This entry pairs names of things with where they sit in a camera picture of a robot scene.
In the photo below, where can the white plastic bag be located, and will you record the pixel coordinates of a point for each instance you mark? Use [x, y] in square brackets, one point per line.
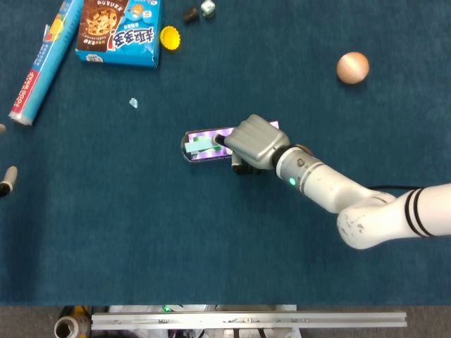
[134, 308]

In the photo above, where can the blue foil roll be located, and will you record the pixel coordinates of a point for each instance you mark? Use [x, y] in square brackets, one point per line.
[42, 63]

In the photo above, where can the yellow packet under table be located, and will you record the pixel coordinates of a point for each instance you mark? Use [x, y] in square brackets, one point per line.
[80, 310]

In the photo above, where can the purple toothpaste box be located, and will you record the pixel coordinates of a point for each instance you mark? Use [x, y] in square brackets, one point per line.
[202, 134]

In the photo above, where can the dark brown stopper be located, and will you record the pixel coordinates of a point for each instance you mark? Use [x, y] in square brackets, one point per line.
[190, 14]

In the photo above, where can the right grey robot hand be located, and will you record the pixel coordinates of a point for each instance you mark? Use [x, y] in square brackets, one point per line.
[257, 144]

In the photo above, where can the blue cookie box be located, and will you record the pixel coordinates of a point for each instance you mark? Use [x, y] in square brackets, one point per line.
[120, 38]

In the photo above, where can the small white plastic piece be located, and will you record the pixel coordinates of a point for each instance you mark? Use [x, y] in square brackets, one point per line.
[133, 103]

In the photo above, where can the yellow bottle cap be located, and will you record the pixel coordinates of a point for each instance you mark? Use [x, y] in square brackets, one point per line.
[170, 38]

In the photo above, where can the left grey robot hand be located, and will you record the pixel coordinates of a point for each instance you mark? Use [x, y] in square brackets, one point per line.
[8, 177]

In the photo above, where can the small pale green cube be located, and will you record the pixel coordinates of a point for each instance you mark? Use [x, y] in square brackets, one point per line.
[208, 7]

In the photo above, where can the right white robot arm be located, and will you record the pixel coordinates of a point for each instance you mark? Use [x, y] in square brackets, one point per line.
[352, 197]

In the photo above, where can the aluminium profile rail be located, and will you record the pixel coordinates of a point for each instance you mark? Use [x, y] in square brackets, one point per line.
[246, 320]

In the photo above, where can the brown tape roll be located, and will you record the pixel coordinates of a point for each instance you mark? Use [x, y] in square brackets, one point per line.
[68, 327]

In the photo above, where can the tan wooden ball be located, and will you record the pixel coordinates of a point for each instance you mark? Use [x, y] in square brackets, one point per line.
[352, 68]

